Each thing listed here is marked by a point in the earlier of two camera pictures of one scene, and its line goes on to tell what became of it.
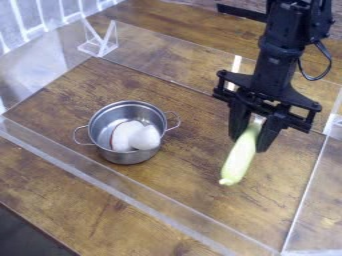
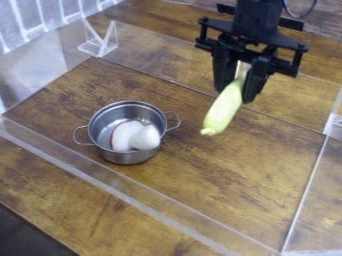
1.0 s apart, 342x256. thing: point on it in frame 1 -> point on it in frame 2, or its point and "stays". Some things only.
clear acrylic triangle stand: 95,45 stays
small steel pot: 126,131 stays
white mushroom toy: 132,135 stays
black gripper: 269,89 -> 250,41
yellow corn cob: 241,153 -> 225,106
